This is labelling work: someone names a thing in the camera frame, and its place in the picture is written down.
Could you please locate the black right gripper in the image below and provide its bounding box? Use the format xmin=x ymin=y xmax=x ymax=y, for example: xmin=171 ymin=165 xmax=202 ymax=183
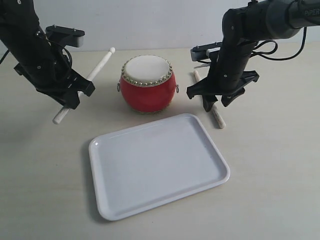
xmin=186 ymin=49 xmax=259 ymax=112

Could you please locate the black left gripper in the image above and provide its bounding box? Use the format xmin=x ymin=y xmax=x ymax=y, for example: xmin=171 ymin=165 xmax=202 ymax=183
xmin=14 ymin=63 xmax=96 ymax=110

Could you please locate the white wooden drumstick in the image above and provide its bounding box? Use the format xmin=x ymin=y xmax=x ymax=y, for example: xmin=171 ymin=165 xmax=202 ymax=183
xmin=52 ymin=47 xmax=116 ymax=125
xmin=193 ymin=70 xmax=226 ymax=129

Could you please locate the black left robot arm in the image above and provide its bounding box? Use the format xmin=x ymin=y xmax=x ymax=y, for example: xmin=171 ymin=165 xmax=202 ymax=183
xmin=0 ymin=0 xmax=95 ymax=110

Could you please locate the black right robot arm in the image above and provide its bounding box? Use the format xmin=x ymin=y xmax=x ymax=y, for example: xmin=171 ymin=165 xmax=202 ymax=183
xmin=186 ymin=0 xmax=320 ymax=112

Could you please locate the small red drum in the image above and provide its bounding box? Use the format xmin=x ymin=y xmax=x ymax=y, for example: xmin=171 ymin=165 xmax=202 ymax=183
xmin=117 ymin=55 xmax=180 ymax=113

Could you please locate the white plastic tray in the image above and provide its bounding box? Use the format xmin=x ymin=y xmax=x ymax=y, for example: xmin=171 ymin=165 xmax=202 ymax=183
xmin=88 ymin=113 xmax=231 ymax=221

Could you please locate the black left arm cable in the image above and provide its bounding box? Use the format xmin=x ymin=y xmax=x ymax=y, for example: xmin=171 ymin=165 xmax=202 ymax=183
xmin=0 ymin=37 xmax=74 ymax=81

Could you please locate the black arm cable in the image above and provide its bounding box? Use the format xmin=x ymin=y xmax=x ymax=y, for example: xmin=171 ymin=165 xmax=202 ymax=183
xmin=0 ymin=37 xmax=74 ymax=81
xmin=249 ymin=24 xmax=309 ymax=61

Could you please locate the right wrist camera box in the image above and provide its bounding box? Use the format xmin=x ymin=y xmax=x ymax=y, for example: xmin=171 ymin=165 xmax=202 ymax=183
xmin=190 ymin=42 xmax=222 ymax=62

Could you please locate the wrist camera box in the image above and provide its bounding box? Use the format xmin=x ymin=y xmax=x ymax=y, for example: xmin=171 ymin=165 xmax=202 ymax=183
xmin=45 ymin=25 xmax=85 ymax=48
xmin=190 ymin=42 xmax=222 ymax=62

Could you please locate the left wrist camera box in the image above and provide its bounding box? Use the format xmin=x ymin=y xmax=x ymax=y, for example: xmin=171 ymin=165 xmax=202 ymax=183
xmin=45 ymin=25 xmax=85 ymax=48

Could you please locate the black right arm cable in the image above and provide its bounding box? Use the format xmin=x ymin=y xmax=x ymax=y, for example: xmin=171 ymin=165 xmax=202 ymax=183
xmin=249 ymin=24 xmax=309 ymax=61

